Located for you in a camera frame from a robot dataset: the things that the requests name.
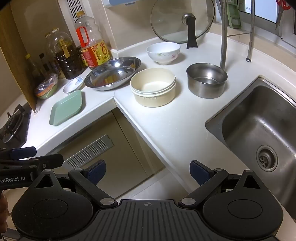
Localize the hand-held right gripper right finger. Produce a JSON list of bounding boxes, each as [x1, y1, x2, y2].
[[179, 159, 263, 207]]

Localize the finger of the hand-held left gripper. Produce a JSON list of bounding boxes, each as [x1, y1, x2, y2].
[[0, 154, 64, 173], [0, 147, 37, 160]]

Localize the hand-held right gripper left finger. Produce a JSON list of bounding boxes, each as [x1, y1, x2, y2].
[[35, 160, 117, 208]]

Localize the green square plate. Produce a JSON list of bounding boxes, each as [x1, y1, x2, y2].
[[49, 90, 84, 126]]

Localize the small white blue-patterned saucer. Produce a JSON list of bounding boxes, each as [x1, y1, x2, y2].
[[63, 77, 85, 94]]

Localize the stainless steel bowl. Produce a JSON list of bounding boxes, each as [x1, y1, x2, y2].
[[186, 62, 228, 99]]

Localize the cream plastic bowl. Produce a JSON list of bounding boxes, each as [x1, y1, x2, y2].
[[130, 68, 177, 107]]

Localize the stainless steel plate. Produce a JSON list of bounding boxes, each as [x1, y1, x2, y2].
[[84, 56, 141, 91]]

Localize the white floral bowl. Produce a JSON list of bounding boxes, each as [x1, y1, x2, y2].
[[146, 42, 181, 65]]

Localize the person's left hand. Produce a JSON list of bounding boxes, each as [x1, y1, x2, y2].
[[0, 193, 8, 232]]

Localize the metal cabinet vent grille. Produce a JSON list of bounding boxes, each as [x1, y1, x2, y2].
[[62, 134, 114, 171]]

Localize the black gas stove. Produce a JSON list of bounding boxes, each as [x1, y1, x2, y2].
[[0, 103, 32, 149]]

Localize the beige cabinet door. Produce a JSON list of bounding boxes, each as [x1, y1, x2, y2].
[[55, 109, 188, 193]]

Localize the sink drain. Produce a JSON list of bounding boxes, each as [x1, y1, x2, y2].
[[256, 145, 278, 172]]

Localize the plastic-wrapped green bowl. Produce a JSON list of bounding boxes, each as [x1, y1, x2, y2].
[[35, 74, 59, 100]]

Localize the stainless steel sink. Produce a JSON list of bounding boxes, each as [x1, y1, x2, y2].
[[205, 75, 296, 220]]

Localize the slim yellow-capped bottle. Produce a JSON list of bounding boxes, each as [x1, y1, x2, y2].
[[25, 54, 38, 79]]

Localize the slim black-capped bottle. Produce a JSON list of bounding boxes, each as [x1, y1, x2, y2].
[[39, 53, 52, 77]]

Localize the large dark oil bottle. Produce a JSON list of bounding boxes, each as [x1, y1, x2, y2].
[[51, 29, 85, 80]]

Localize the brown wooden panel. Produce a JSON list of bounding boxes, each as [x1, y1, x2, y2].
[[0, 2, 38, 115]]

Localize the small sauce jar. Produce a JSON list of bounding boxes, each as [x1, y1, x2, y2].
[[80, 47, 90, 68]]

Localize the clear yellow-capped bottle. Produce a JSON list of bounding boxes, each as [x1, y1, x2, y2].
[[44, 32, 59, 75]]

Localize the glass pot lid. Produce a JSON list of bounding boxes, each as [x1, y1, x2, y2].
[[150, 0, 215, 49]]

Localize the window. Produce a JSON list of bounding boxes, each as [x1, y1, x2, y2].
[[238, 0, 296, 47]]

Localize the oil bottle with red handle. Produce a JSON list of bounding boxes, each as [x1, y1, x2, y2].
[[74, 10, 114, 70]]

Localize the white perforated wall vent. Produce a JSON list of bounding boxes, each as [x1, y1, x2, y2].
[[58, 0, 83, 23]]

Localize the blue white wall appliance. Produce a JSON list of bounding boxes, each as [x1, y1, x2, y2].
[[103, 0, 140, 7]]

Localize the red-handled scissors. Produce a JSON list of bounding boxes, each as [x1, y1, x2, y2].
[[275, 0, 293, 29]]

